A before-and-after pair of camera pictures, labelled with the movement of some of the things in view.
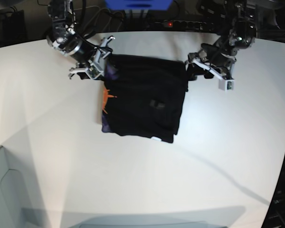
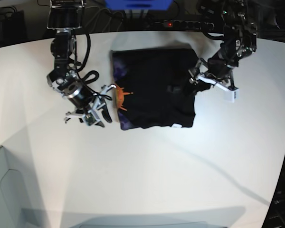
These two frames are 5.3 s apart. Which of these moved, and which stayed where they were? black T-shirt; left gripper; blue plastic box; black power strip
Moved: black T-shirt; left gripper
Stayed: black power strip; blue plastic box
